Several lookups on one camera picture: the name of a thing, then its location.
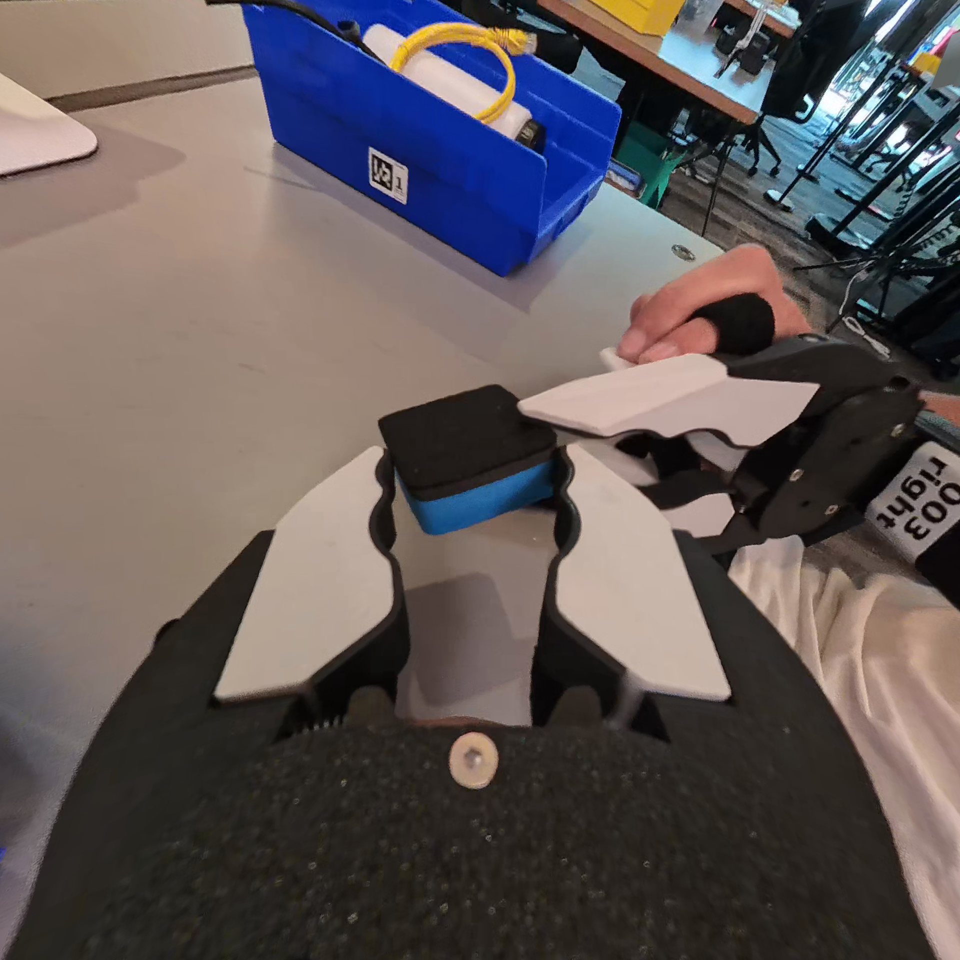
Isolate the black cable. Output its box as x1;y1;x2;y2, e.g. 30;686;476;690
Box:
204;0;380;61

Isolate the person's white shirt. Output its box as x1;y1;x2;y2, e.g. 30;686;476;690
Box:
726;536;960;935

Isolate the yellow bin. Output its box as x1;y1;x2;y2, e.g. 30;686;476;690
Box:
585;0;687;36

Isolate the blue white packet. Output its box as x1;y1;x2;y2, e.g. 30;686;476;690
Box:
602;159;648;202

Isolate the person's right hand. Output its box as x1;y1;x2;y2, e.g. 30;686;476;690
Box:
617;243;813;366

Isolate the blue bin with tag sticker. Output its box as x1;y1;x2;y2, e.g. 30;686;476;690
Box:
241;0;624;279

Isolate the green bin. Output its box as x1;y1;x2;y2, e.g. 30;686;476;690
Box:
611;120;704;211

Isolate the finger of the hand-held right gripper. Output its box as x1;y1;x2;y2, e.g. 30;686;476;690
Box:
611;442;744;541
516;352;824;449

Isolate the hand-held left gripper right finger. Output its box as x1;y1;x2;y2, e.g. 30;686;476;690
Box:
532;442;734;723

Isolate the yellow ethernet cable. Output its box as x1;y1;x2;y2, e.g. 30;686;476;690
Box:
388;22;538;126

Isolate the blue whiteboard eraser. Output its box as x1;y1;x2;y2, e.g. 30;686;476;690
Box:
377;384;561;536

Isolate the wooden table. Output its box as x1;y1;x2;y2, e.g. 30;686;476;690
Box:
536;0;800;127

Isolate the white bottle black cap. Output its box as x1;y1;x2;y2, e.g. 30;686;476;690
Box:
362;22;546;148

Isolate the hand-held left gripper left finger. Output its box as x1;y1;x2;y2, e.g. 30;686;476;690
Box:
212;445;412;719

